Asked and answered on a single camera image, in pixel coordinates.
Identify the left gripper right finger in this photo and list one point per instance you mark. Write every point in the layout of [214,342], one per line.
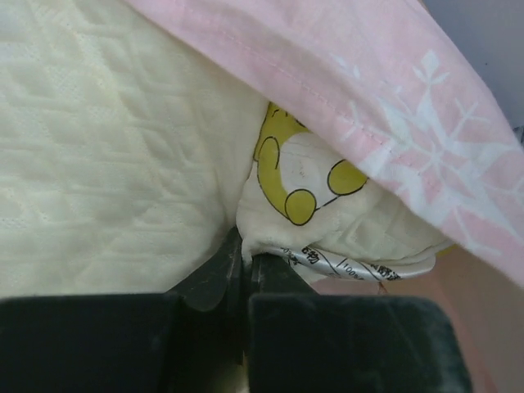
[301,341]

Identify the pink cartoon pillowcase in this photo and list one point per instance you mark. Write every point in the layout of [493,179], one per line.
[382,84]

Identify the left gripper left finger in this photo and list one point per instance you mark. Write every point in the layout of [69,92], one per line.
[108,342]

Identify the cream yellow pillow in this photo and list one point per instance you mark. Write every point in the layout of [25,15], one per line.
[126,156]

